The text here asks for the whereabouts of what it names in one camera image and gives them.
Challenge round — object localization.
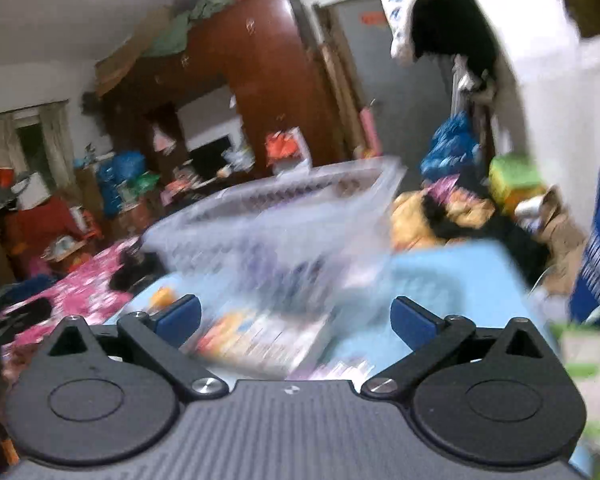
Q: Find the window curtain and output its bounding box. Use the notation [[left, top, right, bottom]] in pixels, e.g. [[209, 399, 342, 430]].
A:
[[0, 101, 76, 196]]

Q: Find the green plastic container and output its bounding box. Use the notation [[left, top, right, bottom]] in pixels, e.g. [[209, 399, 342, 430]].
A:
[[488, 154, 546, 216]]

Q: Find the clear plastic basket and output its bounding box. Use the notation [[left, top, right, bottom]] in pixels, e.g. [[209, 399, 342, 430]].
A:
[[141, 156, 407, 311]]

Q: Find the red cloth covered furniture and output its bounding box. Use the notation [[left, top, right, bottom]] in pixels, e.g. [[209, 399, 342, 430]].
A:
[[0, 195, 101, 281]]

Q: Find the green and white box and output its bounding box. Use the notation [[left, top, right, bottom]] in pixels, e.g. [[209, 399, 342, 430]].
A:
[[550, 323, 600, 466]]

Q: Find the colourful printed box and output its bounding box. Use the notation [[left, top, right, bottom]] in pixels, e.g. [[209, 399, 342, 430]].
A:
[[194, 310, 336, 380]]

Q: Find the pink floral blanket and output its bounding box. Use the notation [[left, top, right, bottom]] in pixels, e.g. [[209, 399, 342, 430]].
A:
[[0, 238, 146, 361]]

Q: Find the orange and white box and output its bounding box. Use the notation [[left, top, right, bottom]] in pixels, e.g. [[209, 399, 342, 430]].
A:
[[265, 127, 314, 176]]

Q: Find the small orange toy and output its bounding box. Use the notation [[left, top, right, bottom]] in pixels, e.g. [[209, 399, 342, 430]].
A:
[[150, 286, 177, 310]]

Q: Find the blue printed bag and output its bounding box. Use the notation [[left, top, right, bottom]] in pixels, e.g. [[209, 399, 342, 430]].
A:
[[569, 160, 600, 326]]

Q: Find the blue plastic bag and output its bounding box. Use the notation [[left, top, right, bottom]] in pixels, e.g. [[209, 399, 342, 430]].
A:
[[420, 111, 483, 181]]

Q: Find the wooden wardrobe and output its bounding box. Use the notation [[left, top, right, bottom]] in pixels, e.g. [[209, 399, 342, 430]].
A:
[[96, 0, 366, 196]]

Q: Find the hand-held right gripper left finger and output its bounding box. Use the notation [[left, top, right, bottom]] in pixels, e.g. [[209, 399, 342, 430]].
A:
[[45, 294, 228, 403]]

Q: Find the grey door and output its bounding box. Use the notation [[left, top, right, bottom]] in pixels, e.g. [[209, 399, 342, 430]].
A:
[[314, 0, 461, 161]]

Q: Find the white printed plastic bag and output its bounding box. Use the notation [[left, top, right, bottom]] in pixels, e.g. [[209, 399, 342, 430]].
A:
[[375, 0, 466, 67]]

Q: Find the light blue table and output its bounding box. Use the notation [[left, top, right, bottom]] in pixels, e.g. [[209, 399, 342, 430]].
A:
[[100, 240, 596, 480]]

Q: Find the pile of clothes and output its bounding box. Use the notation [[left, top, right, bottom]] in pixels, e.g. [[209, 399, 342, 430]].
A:
[[390, 175, 551, 281]]

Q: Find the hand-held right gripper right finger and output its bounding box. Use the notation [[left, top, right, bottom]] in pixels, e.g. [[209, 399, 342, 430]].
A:
[[361, 296, 556, 400]]

